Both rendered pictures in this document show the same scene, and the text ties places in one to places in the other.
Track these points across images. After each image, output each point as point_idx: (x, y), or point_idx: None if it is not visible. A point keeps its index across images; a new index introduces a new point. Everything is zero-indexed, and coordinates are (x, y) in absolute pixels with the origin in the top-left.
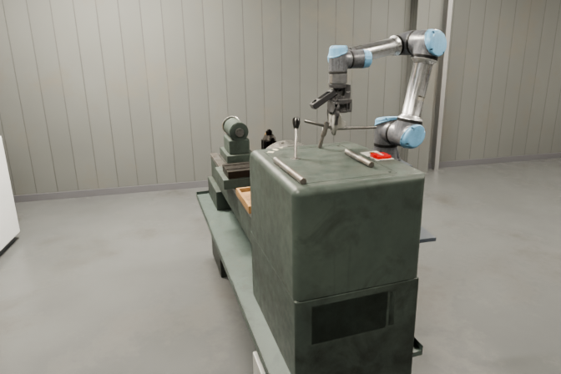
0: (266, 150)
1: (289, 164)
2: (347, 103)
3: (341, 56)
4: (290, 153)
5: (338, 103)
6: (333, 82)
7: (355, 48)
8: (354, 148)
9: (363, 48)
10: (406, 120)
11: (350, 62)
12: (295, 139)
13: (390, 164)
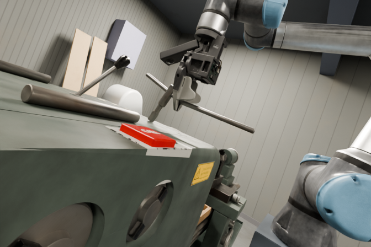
0: (107, 101)
1: (41, 83)
2: (204, 60)
3: None
4: (105, 103)
5: (190, 57)
6: (197, 26)
7: (285, 21)
8: (182, 138)
9: (300, 23)
10: (348, 159)
11: None
12: (99, 76)
13: (68, 126)
